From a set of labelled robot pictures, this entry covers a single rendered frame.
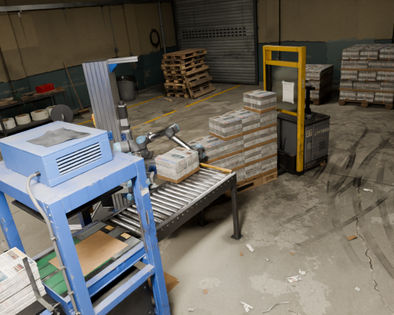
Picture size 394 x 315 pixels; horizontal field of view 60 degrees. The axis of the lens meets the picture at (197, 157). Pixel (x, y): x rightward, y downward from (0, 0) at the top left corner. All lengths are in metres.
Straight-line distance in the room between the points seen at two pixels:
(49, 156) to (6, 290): 0.85
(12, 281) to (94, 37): 9.42
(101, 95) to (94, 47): 7.39
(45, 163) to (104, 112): 1.87
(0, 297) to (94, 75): 2.27
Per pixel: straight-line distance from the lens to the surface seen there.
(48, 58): 10.40
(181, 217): 3.04
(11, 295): 2.49
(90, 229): 3.08
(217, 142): 4.38
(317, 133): 5.33
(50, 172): 2.11
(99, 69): 3.77
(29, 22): 10.26
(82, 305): 2.35
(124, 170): 2.18
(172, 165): 3.43
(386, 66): 8.52
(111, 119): 3.86
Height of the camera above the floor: 2.39
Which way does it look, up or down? 23 degrees down
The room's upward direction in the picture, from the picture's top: 6 degrees counter-clockwise
